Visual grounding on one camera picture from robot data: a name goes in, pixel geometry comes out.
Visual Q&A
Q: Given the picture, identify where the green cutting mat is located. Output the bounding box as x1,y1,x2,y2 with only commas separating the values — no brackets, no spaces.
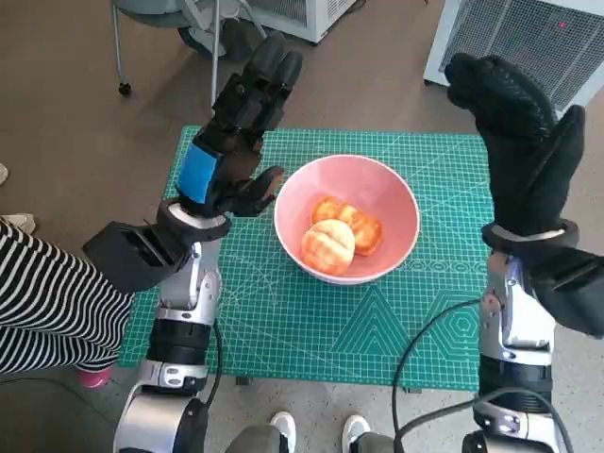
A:
115,125,496,392

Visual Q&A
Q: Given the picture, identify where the round toy bread bun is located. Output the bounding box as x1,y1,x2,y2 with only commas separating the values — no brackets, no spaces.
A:
301,219,356,276

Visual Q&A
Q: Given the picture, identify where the person with white shoes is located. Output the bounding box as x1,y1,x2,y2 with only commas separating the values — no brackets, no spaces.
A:
226,410,402,453

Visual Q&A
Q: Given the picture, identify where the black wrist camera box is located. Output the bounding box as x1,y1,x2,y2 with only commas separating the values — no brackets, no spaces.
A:
82,221,190,294
530,247,604,339

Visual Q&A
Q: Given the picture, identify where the long toy bread loaf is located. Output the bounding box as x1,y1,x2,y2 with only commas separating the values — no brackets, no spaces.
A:
310,195,384,259

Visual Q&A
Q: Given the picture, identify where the person in striped clothing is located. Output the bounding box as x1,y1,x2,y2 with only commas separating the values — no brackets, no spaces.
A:
0,216,136,391

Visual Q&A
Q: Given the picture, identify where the pink bowl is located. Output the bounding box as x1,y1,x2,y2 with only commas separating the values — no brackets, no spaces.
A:
273,154,421,285

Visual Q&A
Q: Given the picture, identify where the grey office chair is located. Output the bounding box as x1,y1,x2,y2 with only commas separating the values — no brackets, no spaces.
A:
110,0,279,119

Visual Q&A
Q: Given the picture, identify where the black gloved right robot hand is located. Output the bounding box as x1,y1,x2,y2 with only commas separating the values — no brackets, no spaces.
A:
444,52,586,237

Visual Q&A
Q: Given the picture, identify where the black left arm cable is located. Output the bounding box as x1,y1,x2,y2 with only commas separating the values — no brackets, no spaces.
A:
202,323,226,411

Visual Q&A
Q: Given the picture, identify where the dark bag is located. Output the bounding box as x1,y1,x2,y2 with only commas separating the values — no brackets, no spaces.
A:
177,21,259,62

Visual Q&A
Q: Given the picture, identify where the large white mesh cabinet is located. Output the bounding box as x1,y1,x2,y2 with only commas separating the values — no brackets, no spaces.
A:
423,0,604,112

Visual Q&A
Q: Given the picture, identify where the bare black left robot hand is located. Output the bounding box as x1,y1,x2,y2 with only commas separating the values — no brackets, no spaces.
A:
175,31,304,219

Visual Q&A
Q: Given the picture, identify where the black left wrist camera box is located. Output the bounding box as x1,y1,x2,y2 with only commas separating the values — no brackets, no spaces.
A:
82,221,190,294

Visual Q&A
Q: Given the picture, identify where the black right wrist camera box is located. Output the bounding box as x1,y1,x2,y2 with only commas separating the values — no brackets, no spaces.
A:
530,247,604,339

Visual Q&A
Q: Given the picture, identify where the small white mesh cabinet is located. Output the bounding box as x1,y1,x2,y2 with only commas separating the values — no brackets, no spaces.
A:
244,0,358,43

